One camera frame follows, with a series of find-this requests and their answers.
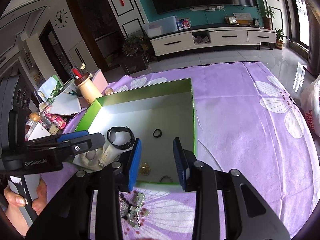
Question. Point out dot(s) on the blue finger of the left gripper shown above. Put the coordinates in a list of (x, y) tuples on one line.
[(68, 136), (67, 150)]

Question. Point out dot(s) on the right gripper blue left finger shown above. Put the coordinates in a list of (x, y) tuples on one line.
[(133, 164)]

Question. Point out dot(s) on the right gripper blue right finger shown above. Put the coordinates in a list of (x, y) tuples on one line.
[(182, 165)]

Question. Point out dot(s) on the gold flower brooch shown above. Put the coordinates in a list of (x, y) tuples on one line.
[(144, 169)]

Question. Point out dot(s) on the white wrist watch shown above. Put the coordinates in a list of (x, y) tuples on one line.
[(96, 160)]

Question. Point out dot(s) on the black wrist watch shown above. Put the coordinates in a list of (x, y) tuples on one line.
[(121, 137)]

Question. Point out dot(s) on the person's left hand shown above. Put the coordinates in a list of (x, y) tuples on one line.
[(16, 201)]

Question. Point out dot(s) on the pink yogurt cup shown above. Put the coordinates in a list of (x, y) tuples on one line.
[(57, 120)]

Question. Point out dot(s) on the white paper sheet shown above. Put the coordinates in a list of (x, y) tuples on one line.
[(65, 104)]

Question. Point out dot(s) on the green cardboard box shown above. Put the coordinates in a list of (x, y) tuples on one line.
[(156, 114)]

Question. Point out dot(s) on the yellow bear bottle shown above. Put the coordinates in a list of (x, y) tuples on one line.
[(84, 83)]

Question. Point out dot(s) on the large dark potted plant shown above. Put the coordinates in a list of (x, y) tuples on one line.
[(135, 50)]

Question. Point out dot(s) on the white tv cabinet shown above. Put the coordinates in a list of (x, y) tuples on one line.
[(211, 37)]

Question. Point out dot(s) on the clear plastic storage bin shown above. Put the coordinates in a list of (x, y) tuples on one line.
[(161, 27)]

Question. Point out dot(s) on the white plastic shopping bag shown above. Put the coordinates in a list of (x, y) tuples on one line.
[(309, 102)]

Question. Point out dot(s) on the small alarm clock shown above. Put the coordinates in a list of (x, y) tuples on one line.
[(256, 22)]

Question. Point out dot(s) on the potted plant by cabinet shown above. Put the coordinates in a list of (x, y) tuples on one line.
[(280, 37)]

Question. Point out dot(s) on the wall clock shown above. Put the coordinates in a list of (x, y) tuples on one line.
[(61, 18)]

